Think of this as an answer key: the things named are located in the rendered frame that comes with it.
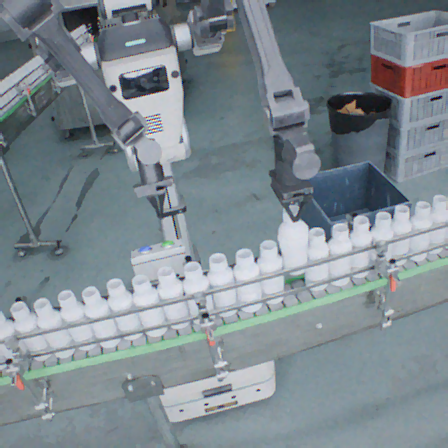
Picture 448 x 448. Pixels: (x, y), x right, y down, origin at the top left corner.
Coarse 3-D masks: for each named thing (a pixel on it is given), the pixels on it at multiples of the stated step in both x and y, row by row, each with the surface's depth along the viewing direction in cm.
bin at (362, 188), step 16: (320, 176) 173; (336, 176) 174; (352, 176) 176; (368, 176) 178; (384, 176) 165; (320, 192) 177; (336, 192) 179; (352, 192) 180; (368, 192) 182; (384, 192) 168; (400, 192) 155; (320, 208) 181; (336, 208) 183; (352, 208) 185; (368, 208) 185; (384, 208) 149; (320, 224) 157
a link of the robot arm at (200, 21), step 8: (208, 0) 113; (216, 0) 113; (224, 0) 120; (200, 8) 119; (208, 8) 116; (216, 8) 116; (224, 8) 118; (232, 8) 120; (192, 16) 127; (200, 16) 119; (208, 16) 119; (216, 16) 120; (232, 16) 123; (200, 24) 122; (208, 24) 122; (232, 24) 125; (200, 32) 124; (208, 32) 125
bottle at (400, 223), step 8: (400, 208) 113; (408, 208) 111; (400, 216) 111; (408, 216) 111; (392, 224) 114; (400, 224) 112; (408, 224) 112; (400, 232) 112; (408, 232) 112; (408, 240) 114; (392, 248) 116; (400, 248) 115; (408, 248) 116; (392, 256) 118; (400, 264) 118
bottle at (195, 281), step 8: (192, 264) 106; (192, 272) 103; (200, 272) 105; (184, 280) 108; (192, 280) 104; (200, 280) 105; (208, 280) 107; (184, 288) 106; (192, 288) 105; (200, 288) 105; (208, 288) 107; (208, 296) 108; (192, 304) 108; (208, 304) 109; (192, 312) 110
